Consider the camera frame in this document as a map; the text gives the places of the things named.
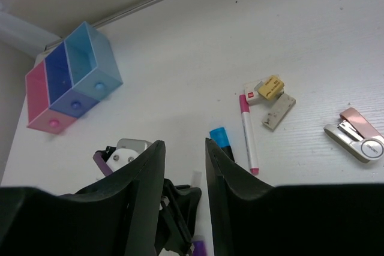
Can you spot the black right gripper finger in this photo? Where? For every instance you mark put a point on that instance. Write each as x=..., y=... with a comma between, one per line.
x=250, y=217

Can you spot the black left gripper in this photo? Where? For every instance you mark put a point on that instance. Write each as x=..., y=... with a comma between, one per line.
x=120, y=214

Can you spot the purple capped black highlighter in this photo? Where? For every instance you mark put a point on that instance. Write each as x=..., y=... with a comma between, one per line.
x=199, y=248

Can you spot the blue capped black highlighter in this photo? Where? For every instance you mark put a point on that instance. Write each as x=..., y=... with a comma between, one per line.
x=219, y=135

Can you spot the pink capped white marker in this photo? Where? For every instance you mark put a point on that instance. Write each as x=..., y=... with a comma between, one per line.
x=249, y=136

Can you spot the dirty white eraser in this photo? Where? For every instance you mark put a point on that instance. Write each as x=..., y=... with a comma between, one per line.
x=278, y=111

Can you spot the white red eraser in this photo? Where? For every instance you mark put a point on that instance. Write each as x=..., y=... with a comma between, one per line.
x=251, y=92

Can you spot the pink drawer container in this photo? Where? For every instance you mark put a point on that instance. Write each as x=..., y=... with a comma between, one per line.
x=41, y=116

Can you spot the yellow eraser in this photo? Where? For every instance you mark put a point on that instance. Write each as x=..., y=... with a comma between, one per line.
x=271, y=87

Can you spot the purple drawer container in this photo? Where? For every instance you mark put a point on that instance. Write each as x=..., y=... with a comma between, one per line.
x=62, y=96

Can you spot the rose gold white stapler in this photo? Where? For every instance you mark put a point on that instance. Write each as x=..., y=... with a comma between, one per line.
x=357, y=136

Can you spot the blue drawer container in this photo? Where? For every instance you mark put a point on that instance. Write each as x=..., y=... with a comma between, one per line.
x=94, y=71

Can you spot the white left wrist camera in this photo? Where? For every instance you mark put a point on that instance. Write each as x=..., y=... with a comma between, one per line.
x=126, y=151

